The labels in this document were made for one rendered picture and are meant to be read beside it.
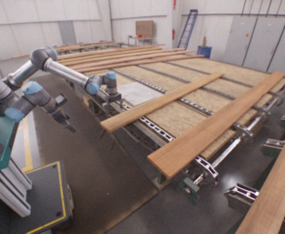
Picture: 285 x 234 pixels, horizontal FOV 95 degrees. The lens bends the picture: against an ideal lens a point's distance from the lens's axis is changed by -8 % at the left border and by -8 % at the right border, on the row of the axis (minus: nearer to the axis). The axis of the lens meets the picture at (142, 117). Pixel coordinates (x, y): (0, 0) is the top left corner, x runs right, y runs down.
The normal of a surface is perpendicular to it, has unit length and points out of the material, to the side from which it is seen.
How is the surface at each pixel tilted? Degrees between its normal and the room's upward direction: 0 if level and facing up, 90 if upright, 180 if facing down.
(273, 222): 22
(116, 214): 0
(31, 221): 0
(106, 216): 0
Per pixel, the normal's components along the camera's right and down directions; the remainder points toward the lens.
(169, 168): 0.00, -0.83
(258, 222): -0.23, -0.94
